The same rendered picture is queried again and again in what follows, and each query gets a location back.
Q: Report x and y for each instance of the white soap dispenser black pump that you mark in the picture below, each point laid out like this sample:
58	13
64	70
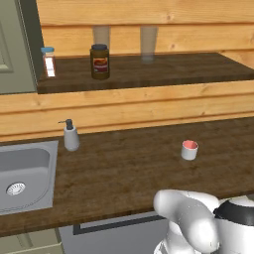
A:
71	138

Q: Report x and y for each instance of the grey-green cupboard door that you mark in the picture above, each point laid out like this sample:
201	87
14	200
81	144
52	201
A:
15	46

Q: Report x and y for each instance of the white cup pink inside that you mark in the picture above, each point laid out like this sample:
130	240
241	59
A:
189	150

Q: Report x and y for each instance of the dark jar red label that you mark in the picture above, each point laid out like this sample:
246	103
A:
100	63

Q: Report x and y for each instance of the pale green cupboard front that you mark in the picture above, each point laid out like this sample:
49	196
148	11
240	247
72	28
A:
31	243

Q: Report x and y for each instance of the grey steel sink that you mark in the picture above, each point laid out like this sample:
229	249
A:
26	175

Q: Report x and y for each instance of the dark wooden shelf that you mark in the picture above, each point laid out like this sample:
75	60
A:
145	72

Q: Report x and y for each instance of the grey drawer front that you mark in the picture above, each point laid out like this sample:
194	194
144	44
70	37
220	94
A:
115	239

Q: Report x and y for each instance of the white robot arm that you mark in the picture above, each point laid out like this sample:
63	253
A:
195	218

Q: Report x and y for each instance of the spice shaker blue lid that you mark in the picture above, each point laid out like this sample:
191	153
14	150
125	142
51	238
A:
49	63

